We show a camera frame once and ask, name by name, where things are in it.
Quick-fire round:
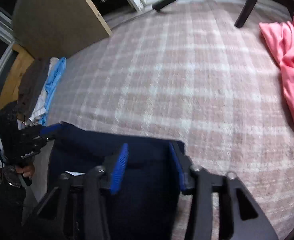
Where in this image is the dark chair leg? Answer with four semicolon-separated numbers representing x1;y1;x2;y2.
234;0;264;28

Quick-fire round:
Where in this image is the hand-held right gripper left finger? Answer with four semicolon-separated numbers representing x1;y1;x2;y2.
28;143;129;240

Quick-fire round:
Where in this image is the light blue cloth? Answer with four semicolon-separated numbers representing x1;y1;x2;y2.
38;57;67;126

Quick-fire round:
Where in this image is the pink plaid rug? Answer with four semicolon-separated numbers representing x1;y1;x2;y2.
22;0;294;240

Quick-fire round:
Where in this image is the person's left hand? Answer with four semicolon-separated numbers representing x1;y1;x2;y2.
15;164;36;180

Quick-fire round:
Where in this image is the navy blue garment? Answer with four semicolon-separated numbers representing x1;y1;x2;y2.
47;121;187;240

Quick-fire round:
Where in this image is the pink garment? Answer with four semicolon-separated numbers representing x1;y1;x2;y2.
259;14;294;132

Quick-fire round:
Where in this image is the black inline adapter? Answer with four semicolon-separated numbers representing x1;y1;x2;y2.
152;0;179;12

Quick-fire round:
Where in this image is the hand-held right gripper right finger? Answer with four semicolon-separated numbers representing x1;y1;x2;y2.
168;141;279;240

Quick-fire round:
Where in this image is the pine wood board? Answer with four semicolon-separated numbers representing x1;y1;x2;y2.
0;44;35;110

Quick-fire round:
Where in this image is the white cloth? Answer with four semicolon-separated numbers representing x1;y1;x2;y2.
27;57;60;127

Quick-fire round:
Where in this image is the person's left forearm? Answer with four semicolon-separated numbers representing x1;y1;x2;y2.
0;165;29;240

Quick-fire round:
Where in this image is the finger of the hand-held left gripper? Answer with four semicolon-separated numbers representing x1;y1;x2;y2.
38;123;65;140

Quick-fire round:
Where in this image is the light plywood panel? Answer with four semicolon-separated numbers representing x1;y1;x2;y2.
12;0;113;60

